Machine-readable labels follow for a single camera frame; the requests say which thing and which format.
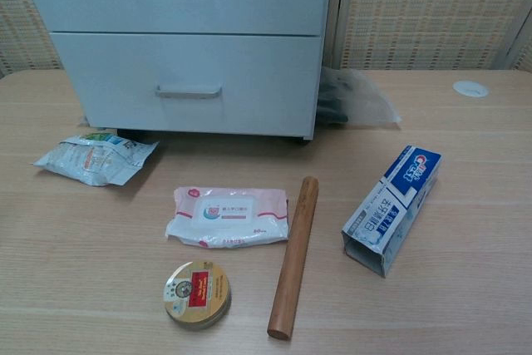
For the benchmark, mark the woven bamboo screen panel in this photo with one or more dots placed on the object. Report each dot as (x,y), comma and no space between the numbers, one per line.
(25,18)
(415,10)
(524,18)

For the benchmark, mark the wooden rolling pin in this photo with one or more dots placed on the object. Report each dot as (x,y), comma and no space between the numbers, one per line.
(293,255)

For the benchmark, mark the clear plastic bag black parts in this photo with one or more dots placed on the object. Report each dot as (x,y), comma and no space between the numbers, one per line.
(365,97)

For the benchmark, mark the white green snack pouch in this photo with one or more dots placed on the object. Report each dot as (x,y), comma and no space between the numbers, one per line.
(91,159)

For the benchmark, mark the pink white wet wipes pack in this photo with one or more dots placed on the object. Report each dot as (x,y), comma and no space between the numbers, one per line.
(224,213)

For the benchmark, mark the white deep drawer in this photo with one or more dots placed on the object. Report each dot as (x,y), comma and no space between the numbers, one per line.
(257,80)

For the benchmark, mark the blue white toothpaste box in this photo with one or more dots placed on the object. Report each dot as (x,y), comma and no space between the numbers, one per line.
(395,205)

